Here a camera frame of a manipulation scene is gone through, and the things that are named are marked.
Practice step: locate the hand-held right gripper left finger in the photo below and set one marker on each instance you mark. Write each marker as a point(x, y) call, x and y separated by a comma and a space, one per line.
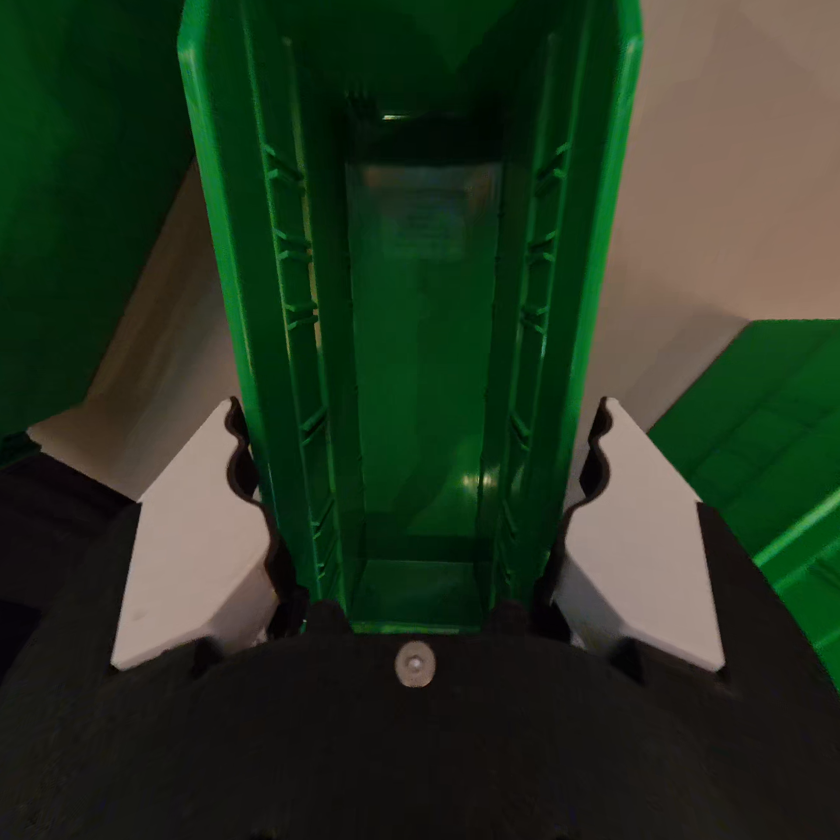
point(190, 558)

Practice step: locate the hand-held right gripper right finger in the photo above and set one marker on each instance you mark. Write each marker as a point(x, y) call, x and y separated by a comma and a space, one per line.
point(636, 558)

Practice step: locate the green plastic bin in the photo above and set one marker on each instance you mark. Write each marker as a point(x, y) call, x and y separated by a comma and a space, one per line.
point(420, 328)
point(79, 197)
point(754, 446)

